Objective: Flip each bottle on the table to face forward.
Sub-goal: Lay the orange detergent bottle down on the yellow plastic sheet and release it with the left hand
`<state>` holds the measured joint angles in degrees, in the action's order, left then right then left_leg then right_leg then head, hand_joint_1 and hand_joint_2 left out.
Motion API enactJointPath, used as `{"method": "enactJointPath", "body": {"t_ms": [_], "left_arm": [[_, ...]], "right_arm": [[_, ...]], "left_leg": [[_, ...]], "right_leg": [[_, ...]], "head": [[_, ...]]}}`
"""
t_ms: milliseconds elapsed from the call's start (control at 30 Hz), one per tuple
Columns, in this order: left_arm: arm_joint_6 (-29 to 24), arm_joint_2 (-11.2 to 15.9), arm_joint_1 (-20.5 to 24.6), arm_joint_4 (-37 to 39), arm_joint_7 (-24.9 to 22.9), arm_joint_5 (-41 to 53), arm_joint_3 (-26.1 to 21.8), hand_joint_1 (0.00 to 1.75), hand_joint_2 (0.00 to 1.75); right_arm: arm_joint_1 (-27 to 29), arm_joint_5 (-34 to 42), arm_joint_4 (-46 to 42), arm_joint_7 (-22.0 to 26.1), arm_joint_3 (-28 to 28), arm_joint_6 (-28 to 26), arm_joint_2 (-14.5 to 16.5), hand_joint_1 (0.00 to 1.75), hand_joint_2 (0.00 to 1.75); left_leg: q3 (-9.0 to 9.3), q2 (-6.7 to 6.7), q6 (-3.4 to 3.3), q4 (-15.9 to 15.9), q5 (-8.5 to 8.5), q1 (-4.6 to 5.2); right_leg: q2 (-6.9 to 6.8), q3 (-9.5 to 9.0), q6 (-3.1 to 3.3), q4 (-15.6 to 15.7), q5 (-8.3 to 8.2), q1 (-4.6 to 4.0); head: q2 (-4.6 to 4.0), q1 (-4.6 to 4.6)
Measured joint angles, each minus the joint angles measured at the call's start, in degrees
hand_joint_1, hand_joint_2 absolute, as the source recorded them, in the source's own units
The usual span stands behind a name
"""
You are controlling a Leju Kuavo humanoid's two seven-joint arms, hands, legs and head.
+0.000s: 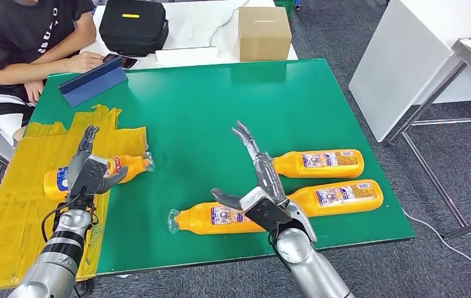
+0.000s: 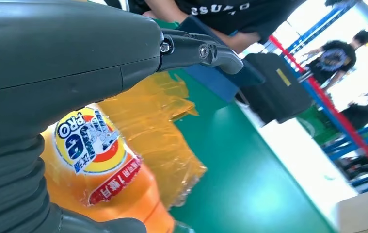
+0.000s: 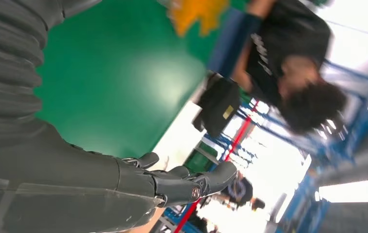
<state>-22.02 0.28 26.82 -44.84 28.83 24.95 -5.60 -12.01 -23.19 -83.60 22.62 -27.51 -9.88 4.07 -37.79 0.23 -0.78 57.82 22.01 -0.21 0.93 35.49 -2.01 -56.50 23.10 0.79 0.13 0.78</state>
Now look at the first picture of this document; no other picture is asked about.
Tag brown cardboard box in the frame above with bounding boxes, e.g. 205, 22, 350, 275
237, 6, 292, 63

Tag thin white table cable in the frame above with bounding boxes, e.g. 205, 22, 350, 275
209, 0, 251, 46

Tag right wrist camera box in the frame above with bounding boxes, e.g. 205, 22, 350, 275
239, 186, 292, 232

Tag person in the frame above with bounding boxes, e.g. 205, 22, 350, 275
0, 0, 104, 145

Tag white board panel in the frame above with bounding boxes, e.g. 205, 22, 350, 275
348, 0, 471, 144

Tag black carrying bag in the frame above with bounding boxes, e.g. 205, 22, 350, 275
99, 0, 170, 58

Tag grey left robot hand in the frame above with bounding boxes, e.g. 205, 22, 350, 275
66, 125, 129, 197

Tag person's hand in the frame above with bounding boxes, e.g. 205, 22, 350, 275
68, 51, 104, 74
24, 80, 45, 104

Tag green plastic crate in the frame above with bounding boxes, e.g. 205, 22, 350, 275
273, 0, 297, 20

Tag blue tablet case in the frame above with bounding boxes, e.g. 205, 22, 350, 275
58, 54, 128, 109

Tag white table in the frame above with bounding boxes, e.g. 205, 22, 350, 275
80, 0, 299, 70

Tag black smartphone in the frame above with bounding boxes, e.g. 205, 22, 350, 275
102, 53, 138, 70

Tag white floor cable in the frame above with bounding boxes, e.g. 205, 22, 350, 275
401, 207, 471, 284

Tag orange detergent bottle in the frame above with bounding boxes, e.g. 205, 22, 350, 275
272, 149, 365, 179
168, 201, 269, 236
286, 179, 384, 218
42, 151, 155, 202

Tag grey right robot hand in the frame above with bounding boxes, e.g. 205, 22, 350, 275
210, 120, 287, 210

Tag white flat box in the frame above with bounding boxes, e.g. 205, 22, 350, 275
155, 46, 218, 66

